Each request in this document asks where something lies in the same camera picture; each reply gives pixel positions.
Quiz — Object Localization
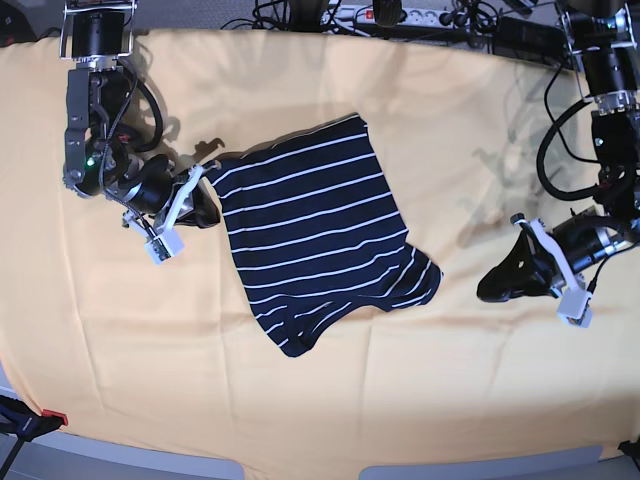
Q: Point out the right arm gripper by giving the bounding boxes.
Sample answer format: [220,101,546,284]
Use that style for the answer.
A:
[107,154,221,229]

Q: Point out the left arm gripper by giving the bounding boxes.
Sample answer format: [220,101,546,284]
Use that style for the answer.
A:
[476,214,633,303]

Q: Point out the navy white striped T-shirt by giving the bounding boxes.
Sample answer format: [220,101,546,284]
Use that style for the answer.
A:
[206,114,442,358]

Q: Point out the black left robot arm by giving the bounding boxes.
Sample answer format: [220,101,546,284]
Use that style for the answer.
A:
[476,1,639,303]

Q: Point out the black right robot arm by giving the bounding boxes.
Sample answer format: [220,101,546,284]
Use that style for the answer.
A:
[59,1,220,235]

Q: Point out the yellow table cloth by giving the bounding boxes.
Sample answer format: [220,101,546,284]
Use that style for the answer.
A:
[1,31,639,479]

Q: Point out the black clamp right corner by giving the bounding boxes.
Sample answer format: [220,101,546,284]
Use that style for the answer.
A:
[618,440,640,461]

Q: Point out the black power adapter box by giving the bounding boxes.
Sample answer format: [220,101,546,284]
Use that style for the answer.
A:
[492,17,566,57]

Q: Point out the white power strip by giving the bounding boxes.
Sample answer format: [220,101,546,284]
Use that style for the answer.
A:
[322,1,467,31]

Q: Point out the blue red bar clamp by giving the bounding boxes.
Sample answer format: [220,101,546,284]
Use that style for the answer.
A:
[0,397,70,474]

